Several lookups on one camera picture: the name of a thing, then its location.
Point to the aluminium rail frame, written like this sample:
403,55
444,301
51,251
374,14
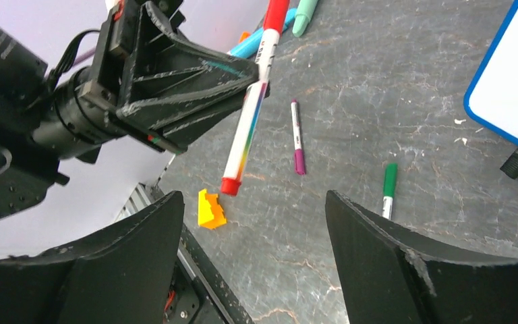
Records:
143,194

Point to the large blue toy marker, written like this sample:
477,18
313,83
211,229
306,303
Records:
247,48

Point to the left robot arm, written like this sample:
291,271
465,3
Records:
27,169

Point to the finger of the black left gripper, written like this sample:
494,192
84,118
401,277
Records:
166,116
166,65

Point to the orange toy piece left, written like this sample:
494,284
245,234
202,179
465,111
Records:
244,36

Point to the purple cap marker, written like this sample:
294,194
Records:
300,167

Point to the large mint toy marker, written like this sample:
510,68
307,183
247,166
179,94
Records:
303,16

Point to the yellow toy block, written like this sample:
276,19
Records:
210,213

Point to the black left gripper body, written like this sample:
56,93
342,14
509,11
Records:
82,116

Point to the large red rainbow marker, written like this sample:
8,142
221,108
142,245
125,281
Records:
240,149

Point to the green cap marker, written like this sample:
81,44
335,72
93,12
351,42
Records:
389,187

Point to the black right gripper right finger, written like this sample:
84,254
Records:
391,274

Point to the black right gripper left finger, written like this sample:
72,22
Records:
119,274

